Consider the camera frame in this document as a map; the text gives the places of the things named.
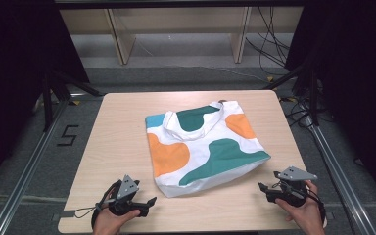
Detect white tote bag colour patches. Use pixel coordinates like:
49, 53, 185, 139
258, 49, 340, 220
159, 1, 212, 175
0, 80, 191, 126
145, 100, 272, 199

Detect person's right hand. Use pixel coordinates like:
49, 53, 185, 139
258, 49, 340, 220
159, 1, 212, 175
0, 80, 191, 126
275, 180, 326, 235

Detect black curtain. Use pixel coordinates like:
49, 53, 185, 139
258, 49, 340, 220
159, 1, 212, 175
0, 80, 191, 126
284, 0, 376, 212
0, 0, 91, 195

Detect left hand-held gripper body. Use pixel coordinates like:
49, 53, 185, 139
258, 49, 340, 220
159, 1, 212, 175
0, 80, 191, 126
107, 174, 152, 218

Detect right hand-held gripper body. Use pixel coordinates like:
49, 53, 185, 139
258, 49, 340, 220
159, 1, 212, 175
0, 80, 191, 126
265, 165, 319, 208

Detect person's left hand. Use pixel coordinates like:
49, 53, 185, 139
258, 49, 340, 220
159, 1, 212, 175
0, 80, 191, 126
92, 209, 142, 235

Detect black wrist strap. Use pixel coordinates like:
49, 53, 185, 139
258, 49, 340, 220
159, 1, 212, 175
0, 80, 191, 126
306, 187, 328, 227
90, 179, 122, 229

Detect light wooden desk frame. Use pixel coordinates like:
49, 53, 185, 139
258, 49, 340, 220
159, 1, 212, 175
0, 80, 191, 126
58, 5, 306, 66

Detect black metal stand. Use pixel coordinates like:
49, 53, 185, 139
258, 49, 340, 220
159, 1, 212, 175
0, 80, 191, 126
41, 69, 103, 132
261, 60, 321, 127

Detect bundle of black cables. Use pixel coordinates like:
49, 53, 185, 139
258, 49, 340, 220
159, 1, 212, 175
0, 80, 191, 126
244, 6, 292, 76

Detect tangle of floor cables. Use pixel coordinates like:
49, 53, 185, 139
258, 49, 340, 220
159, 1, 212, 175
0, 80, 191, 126
278, 92, 336, 129

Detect grey cord loop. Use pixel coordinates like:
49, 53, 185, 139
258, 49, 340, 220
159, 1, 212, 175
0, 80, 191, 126
73, 198, 116, 219

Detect aluminium floor rail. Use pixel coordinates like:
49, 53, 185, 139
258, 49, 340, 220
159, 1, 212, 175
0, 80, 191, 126
0, 95, 71, 235
305, 121, 376, 235

